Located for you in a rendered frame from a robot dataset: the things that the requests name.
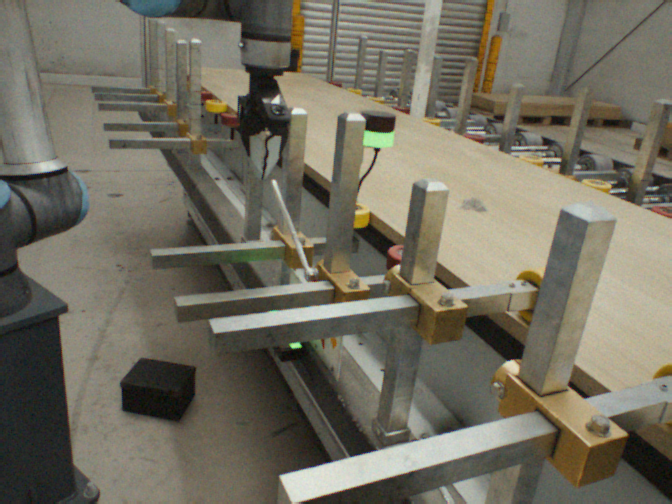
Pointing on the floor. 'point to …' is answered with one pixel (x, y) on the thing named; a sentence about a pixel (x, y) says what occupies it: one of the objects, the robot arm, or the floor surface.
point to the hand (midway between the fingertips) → (262, 174)
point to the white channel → (425, 58)
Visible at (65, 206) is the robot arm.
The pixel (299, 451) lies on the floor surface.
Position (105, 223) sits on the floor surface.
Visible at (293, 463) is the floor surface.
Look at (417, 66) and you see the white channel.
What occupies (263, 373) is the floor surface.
